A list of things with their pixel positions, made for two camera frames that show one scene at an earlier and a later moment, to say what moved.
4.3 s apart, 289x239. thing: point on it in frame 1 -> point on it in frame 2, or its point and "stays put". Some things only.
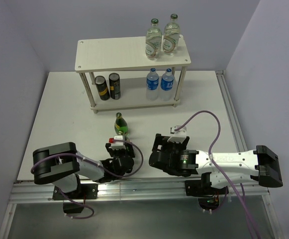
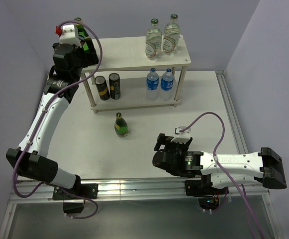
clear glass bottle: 171,35 stays put
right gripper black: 162,140 stays put
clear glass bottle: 153,40 stays put
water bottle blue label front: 152,85 stays put
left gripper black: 111,151 -> 90,59
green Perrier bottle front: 127,138 -> 82,35
